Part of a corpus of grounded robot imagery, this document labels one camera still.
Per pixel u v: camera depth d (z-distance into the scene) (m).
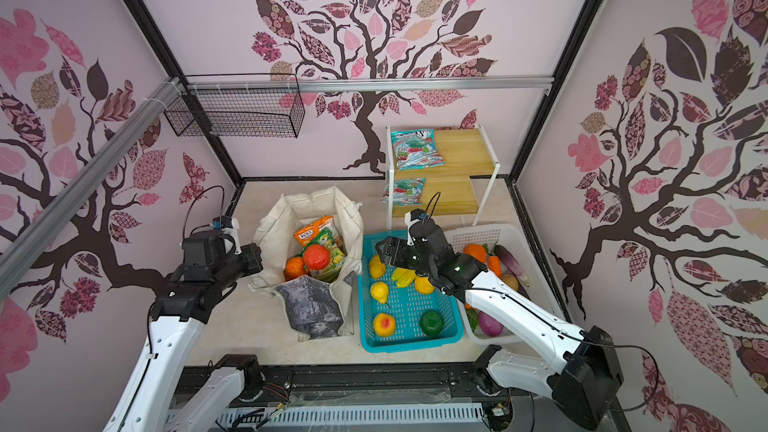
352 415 0.70
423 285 0.85
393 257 0.66
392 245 0.67
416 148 0.78
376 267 0.90
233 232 0.65
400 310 0.86
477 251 0.93
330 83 0.93
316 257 0.80
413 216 0.70
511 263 0.90
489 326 0.77
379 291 0.85
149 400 0.40
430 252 0.56
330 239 0.89
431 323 0.79
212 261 0.54
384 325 0.78
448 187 0.96
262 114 0.83
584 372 0.38
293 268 0.82
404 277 0.89
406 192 0.91
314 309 0.71
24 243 0.51
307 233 0.90
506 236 0.94
